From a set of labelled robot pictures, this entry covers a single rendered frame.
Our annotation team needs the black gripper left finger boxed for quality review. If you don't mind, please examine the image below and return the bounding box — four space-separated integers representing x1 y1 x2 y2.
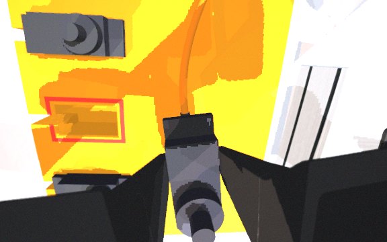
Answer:
0 153 169 242

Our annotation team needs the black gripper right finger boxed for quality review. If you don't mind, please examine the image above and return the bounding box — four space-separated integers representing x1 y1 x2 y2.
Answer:
219 146 387 242

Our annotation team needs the yellow flat deck plate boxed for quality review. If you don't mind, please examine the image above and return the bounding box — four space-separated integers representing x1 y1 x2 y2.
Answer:
7 0 294 195

